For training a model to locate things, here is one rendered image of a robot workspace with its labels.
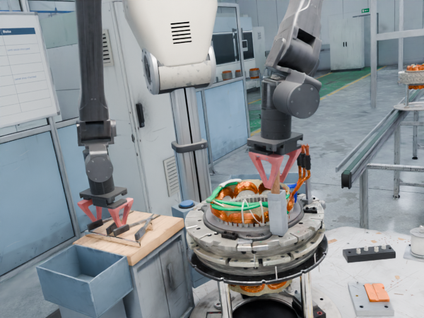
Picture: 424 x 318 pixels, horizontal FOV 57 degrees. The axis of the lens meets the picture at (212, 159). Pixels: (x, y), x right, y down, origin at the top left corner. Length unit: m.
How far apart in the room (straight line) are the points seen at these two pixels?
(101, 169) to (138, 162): 2.26
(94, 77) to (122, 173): 2.48
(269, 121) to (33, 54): 2.55
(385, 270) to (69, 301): 0.88
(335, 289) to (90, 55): 0.89
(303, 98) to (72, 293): 0.60
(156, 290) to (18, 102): 2.24
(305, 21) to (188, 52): 0.56
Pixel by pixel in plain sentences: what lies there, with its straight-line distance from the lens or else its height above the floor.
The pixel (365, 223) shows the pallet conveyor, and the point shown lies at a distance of 2.69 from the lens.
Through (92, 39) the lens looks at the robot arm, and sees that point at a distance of 0.81.
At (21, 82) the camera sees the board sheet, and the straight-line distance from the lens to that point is 3.05.
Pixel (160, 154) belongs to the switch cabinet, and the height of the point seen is 0.69.
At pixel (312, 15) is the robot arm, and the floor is 1.51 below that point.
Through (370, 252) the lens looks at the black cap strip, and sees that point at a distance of 1.35.
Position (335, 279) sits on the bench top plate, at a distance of 1.26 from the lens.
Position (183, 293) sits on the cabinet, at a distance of 1.10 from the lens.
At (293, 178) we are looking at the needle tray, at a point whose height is 1.05.
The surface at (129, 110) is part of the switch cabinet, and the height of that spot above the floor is 1.10.
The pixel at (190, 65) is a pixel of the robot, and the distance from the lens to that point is 1.24.
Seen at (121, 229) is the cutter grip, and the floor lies 1.09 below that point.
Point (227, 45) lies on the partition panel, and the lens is 5.14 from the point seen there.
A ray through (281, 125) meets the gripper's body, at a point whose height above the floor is 1.32.
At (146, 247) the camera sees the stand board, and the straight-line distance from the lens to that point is 0.91.
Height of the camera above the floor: 1.47
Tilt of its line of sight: 16 degrees down
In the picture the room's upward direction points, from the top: 7 degrees counter-clockwise
